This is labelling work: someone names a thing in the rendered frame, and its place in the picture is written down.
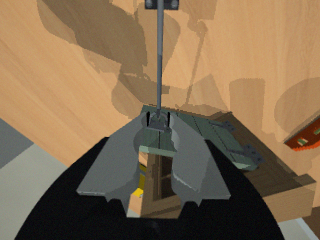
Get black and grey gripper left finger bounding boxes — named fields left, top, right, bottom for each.
left=14, top=111, right=150, bottom=240

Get orange spirit level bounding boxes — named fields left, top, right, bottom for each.
left=285, top=117, right=320, bottom=151

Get yellow tape measure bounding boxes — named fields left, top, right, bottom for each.
left=132, top=164, right=146, bottom=198

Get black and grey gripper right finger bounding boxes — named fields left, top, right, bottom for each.
left=168, top=111, right=285, bottom=240

